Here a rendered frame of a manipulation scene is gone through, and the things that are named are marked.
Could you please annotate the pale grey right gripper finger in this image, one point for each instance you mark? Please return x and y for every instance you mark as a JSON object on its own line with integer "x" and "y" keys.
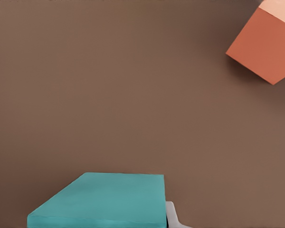
{"x": 172, "y": 215}

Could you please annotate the teal blue cube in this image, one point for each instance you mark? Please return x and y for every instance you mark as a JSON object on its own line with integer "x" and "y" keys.
{"x": 109, "y": 202}

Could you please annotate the orange cube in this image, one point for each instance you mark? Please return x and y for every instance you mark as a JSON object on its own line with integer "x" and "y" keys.
{"x": 263, "y": 45}

